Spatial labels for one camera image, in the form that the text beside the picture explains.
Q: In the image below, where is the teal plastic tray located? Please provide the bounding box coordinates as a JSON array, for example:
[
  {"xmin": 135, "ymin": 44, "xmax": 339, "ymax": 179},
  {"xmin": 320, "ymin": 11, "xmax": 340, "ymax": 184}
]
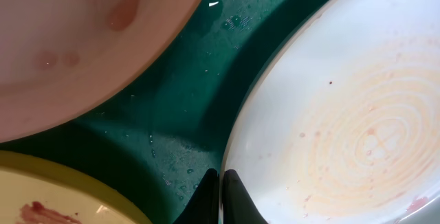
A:
[{"xmin": 1, "ymin": 0, "xmax": 328, "ymax": 223}]

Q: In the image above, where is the pink plate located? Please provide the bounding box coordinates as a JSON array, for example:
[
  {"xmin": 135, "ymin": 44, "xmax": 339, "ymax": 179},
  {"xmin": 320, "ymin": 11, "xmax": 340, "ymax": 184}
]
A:
[{"xmin": 1, "ymin": 0, "xmax": 201, "ymax": 142}]

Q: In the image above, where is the yellow plate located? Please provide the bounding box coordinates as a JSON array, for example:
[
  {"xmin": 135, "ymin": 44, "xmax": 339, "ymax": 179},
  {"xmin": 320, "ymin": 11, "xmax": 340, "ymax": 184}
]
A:
[{"xmin": 1, "ymin": 150, "xmax": 151, "ymax": 224}]

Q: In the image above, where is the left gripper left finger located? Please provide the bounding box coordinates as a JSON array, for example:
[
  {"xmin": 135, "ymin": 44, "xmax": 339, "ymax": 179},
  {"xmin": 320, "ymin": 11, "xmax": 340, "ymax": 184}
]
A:
[{"xmin": 173, "ymin": 168, "xmax": 219, "ymax": 224}]

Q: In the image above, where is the light blue plate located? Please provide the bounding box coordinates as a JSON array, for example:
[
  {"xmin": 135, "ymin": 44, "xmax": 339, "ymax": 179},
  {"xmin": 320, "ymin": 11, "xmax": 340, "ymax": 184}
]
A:
[{"xmin": 221, "ymin": 0, "xmax": 439, "ymax": 223}]

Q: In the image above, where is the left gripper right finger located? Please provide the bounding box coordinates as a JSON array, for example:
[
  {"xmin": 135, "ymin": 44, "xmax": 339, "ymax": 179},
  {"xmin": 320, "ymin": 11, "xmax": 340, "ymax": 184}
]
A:
[{"xmin": 222, "ymin": 169, "xmax": 267, "ymax": 224}]

